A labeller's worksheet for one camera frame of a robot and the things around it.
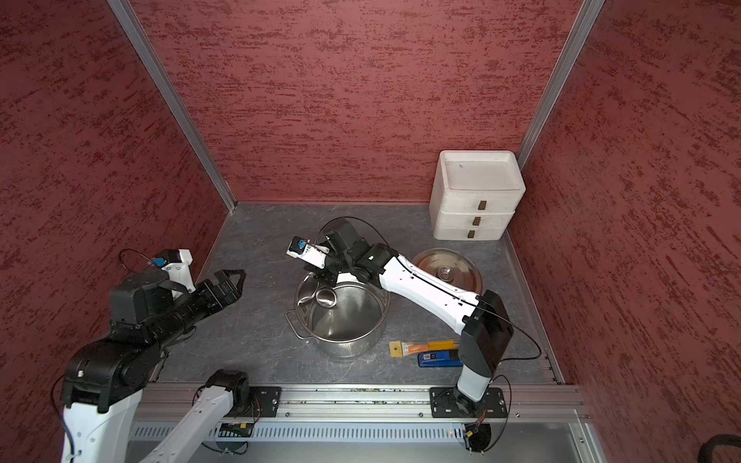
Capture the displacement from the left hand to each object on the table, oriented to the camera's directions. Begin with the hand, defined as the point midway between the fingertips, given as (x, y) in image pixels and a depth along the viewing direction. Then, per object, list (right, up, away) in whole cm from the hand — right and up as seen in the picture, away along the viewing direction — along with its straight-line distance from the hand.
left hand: (229, 288), depth 62 cm
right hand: (+15, +3, +13) cm, 20 cm away
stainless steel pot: (+23, -16, +28) cm, 39 cm away
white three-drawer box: (+64, +25, +30) cm, 75 cm away
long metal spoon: (+16, -9, +28) cm, 33 cm away
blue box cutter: (+50, -23, +15) cm, 57 cm away
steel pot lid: (+59, 0, +37) cm, 70 cm away
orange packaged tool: (+39, -22, +21) cm, 50 cm away
